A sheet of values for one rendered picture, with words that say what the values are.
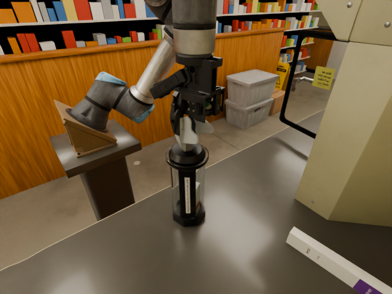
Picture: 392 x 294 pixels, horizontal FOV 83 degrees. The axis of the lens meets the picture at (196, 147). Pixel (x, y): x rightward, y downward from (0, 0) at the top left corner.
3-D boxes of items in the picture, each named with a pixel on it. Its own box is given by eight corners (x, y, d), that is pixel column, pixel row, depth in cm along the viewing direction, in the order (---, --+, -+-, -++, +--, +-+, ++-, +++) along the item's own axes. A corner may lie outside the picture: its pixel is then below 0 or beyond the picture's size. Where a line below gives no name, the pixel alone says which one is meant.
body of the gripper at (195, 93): (203, 127, 43) (205, 61, 36) (170, 115, 47) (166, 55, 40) (223, 114, 48) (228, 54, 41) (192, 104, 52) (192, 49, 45)
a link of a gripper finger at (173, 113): (174, 137, 47) (177, 96, 43) (168, 135, 47) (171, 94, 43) (188, 132, 50) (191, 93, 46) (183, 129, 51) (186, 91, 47)
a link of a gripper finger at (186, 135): (192, 163, 48) (196, 122, 43) (172, 153, 51) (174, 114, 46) (201, 157, 50) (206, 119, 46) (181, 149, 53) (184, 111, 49)
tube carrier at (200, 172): (191, 232, 60) (190, 172, 49) (163, 213, 66) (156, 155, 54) (213, 207, 68) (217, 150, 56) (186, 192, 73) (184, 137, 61)
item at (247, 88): (275, 98, 310) (280, 74, 292) (246, 109, 280) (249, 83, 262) (252, 90, 338) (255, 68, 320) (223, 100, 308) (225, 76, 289)
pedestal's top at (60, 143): (51, 144, 107) (48, 137, 105) (115, 125, 124) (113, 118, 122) (68, 178, 86) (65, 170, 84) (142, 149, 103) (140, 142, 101)
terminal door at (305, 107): (338, 151, 87) (386, 38, 64) (278, 120, 109) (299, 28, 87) (339, 150, 87) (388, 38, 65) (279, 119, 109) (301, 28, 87)
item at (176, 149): (189, 177, 51) (188, 153, 47) (161, 161, 56) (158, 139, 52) (212, 158, 57) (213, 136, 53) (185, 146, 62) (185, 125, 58)
